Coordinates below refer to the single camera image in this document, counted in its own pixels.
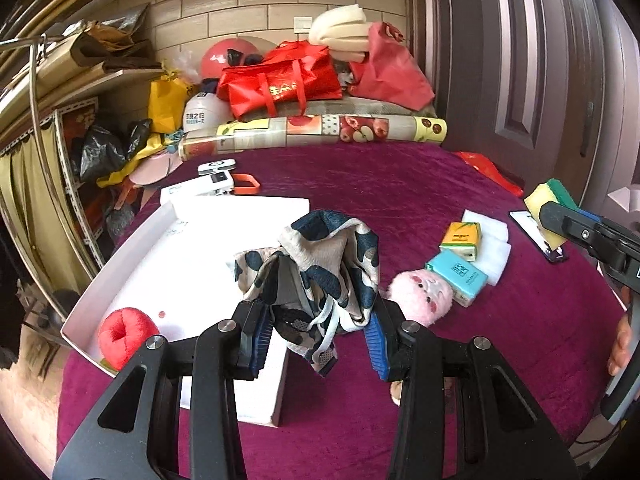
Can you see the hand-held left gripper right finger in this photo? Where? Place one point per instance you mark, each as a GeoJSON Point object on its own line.
{"type": "Point", "coordinates": [376, 352]}

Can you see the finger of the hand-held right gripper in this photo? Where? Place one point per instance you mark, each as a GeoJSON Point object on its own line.
{"type": "Point", "coordinates": [575, 227]}

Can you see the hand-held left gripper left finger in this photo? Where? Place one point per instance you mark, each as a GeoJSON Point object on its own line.
{"type": "Point", "coordinates": [260, 346]}

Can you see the yellow and green sponge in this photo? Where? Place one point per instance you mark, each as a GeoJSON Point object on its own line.
{"type": "Point", "coordinates": [539, 196]}

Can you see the pink plush toy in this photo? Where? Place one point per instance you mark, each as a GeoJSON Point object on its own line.
{"type": "Point", "coordinates": [425, 295]}

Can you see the white cardboard box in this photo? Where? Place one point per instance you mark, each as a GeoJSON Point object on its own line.
{"type": "Point", "coordinates": [200, 260]}

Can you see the blue spotted beige cloth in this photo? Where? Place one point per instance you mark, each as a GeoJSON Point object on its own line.
{"type": "Point", "coordinates": [320, 255]}

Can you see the light blue tissue packet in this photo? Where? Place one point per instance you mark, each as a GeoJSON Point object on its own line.
{"type": "Point", "coordinates": [457, 275]}

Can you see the yellow tissue packet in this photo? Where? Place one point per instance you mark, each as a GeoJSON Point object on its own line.
{"type": "Point", "coordinates": [462, 237]}

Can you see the person's right hand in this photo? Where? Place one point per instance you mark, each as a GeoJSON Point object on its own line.
{"type": "Point", "coordinates": [620, 350]}

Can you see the white smartphone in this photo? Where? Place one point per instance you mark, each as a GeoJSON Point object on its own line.
{"type": "Point", "coordinates": [525, 223]}

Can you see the red plastic bag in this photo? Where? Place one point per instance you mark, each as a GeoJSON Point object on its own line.
{"type": "Point", "coordinates": [395, 70]}
{"type": "Point", "coordinates": [487, 167]}

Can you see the red plush apple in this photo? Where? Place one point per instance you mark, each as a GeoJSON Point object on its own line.
{"type": "Point", "coordinates": [125, 335]}

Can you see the maroon velvet tablecloth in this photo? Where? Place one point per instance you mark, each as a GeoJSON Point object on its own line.
{"type": "Point", "coordinates": [400, 195]}

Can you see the white handheld device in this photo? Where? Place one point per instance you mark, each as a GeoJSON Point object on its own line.
{"type": "Point", "coordinates": [210, 185]}

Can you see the dark brown door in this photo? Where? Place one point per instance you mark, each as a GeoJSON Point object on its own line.
{"type": "Point", "coordinates": [525, 60]}

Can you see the small white device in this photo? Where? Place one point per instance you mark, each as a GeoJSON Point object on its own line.
{"type": "Point", "coordinates": [216, 166]}

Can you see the pink sun hat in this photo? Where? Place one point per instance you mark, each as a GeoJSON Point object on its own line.
{"type": "Point", "coordinates": [152, 172]}

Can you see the rolled fruit print tablecloth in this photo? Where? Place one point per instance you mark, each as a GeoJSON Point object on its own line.
{"type": "Point", "coordinates": [310, 132]}

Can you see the yellow plastic sheet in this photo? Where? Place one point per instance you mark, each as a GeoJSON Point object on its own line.
{"type": "Point", "coordinates": [127, 165]}

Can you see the white helmet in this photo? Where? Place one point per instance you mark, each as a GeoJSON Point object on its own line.
{"type": "Point", "coordinates": [205, 115]}

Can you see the black plastic bag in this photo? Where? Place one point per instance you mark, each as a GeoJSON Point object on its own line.
{"type": "Point", "coordinates": [102, 152]}

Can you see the yellow shopping bag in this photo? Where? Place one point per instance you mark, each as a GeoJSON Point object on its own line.
{"type": "Point", "coordinates": [167, 102]}

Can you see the red tote bag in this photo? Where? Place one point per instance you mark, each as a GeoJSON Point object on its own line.
{"type": "Point", "coordinates": [280, 80]}

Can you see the white metal shelf unit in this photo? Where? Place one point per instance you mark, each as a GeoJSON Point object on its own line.
{"type": "Point", "coordinates": [67, 160]}

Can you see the olive curtain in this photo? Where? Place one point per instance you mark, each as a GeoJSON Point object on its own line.
{"type": "Point", "coordinates": [25, 210]}

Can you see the clear plastic bag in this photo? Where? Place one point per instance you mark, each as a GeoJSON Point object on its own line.
{"type": "Point", "coordinates": [184, 65]}

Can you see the pink helmet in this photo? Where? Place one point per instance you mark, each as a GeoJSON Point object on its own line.
{"type": "Point", "coordinates": [217, 57]}

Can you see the white foam roll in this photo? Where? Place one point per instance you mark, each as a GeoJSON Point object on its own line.
{"type": "Point", "coordinates": [335, 30]}

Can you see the brown paper bags pile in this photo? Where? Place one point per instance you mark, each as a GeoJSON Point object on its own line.
{"type": "Point", "coordinates": [110, 42]}

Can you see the metal clothes rack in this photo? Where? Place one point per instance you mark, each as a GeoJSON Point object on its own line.
{"type": "Point", "coordinates": [34, 90]}

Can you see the wall switch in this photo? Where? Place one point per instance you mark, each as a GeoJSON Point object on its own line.
{"type": "Point", "coordinates": [303, 24]}

